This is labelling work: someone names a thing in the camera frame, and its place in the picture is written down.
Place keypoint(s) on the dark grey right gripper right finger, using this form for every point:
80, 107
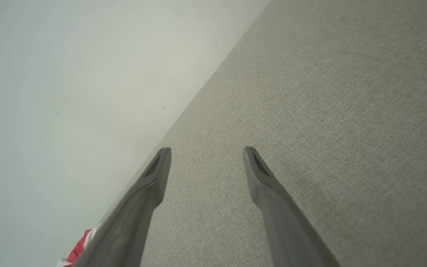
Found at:
287, 230

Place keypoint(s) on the red jersey with white sleeves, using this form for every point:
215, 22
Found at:
79, 246

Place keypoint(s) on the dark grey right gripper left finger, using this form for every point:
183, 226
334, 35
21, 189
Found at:
132, 222

